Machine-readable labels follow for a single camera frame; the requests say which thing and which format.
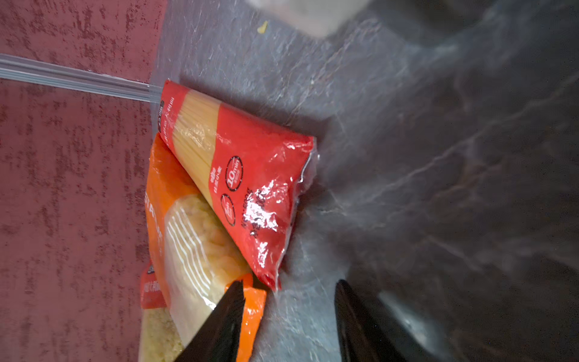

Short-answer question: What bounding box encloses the small red macaroni bag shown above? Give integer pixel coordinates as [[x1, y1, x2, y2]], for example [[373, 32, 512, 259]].
[[138, 262, 183, 362]]

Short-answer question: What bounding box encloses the orange pasta bag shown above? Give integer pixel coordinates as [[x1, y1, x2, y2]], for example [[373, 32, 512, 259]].
[[145, 135, 267, 361]]

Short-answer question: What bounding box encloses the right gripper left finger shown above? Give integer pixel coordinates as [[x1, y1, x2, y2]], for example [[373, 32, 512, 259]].
[[175, 281, 245, 362]]

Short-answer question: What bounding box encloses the red spaghetti bag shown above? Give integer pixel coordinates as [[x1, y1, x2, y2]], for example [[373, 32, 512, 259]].
[[158, 80, 319, 291]]

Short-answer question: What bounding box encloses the white two-tier shelf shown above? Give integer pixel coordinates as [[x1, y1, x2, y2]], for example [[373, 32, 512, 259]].
[[247, 0, 372, 39]]

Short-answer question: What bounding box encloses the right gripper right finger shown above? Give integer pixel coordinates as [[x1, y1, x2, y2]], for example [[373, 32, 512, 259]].
[[334, 279, 406, 362]]

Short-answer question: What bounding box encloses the left aluminium corner post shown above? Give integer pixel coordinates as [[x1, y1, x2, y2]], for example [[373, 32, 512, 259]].
[[1, 54, 161, 103]]

